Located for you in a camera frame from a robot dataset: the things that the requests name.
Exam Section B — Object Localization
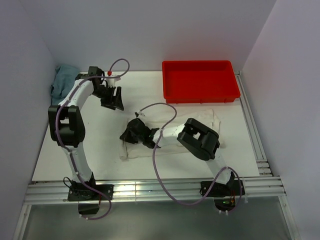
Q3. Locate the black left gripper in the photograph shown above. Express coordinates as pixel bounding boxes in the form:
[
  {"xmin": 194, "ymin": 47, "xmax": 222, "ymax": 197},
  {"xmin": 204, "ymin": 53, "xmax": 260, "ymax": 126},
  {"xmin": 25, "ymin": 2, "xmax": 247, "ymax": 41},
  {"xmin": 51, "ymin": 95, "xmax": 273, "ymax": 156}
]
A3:
[{"xmin": 92, "ymin": 85, "xmax": 125, "ymax": 111}]

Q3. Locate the red plastic bin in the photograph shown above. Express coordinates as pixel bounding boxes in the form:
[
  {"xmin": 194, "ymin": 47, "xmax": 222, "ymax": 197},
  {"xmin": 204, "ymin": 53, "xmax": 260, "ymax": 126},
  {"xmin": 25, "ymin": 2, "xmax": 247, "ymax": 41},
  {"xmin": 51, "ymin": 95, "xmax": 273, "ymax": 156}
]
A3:
[{"xmin": 162, "ymin": 60, "xmax": 241, "ymax": 104}]

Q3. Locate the white t shirt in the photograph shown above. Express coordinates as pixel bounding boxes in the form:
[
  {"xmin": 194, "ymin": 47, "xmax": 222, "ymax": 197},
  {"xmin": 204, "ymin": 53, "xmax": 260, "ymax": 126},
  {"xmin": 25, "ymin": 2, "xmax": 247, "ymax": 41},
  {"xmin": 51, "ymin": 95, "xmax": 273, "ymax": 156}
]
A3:
[{"xmin": 119, "ymin": 109, "xmax": 221, "ymax": 161}]

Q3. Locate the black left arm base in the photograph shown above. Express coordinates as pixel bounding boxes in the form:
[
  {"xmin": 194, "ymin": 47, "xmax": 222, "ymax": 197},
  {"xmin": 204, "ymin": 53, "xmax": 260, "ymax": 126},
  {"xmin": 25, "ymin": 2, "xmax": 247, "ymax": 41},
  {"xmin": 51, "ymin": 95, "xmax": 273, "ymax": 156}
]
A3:
[{"xmin": 63, "ymin": 175, "xmax": 114, "ymax": 217}]

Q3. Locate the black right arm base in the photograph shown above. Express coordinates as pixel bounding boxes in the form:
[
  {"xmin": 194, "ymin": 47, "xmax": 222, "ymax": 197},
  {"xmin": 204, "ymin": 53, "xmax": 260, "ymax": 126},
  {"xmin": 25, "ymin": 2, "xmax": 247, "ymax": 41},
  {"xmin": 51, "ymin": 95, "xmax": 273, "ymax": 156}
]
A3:
[{"xmin": 207, "ymin": 180, "xmax": 246, "ymax": 211}]

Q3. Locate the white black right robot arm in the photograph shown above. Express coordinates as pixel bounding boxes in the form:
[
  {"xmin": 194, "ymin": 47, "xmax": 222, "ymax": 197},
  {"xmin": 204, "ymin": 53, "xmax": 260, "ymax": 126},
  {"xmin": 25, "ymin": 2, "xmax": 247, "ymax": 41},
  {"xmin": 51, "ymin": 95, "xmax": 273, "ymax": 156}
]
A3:
[{"xmin": 119, "ymin": 117, "xmax": 234, "ymax": 195}]

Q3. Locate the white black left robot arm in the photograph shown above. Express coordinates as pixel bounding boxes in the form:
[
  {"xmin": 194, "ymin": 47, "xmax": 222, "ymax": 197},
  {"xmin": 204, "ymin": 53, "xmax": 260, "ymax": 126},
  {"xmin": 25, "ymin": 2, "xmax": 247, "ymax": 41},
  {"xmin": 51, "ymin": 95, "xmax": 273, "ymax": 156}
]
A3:
[{"xmin": 48, "ymin": 66, "xmax": 124, "ymax": 200}]

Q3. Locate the teal folded cloth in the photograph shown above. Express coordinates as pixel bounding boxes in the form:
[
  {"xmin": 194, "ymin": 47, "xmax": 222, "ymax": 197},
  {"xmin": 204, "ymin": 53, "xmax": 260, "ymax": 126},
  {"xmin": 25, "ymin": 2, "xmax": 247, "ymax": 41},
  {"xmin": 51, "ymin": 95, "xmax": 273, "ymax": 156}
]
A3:
[{"xmin": 50, "ymin": 64, "xmax": 80, "ymax": 105}]

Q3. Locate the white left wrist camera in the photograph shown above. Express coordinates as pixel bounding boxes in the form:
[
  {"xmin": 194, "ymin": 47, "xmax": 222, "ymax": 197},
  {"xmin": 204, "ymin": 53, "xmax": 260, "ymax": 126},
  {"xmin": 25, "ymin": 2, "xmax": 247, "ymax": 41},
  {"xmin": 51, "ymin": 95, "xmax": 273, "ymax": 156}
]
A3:
[{"xmin": 103, "ymin": 70, "xmax": 121, "ymax": 88}]

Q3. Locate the aluminium rail frame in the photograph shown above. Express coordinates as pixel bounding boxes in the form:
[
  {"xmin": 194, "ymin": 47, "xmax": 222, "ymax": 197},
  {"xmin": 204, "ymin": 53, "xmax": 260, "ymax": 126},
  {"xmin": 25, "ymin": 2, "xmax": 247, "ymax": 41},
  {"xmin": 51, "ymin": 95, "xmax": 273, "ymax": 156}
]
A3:
[{"xmin": 13, "ymin": 71, "xmax": 300, "ymax": 240}]

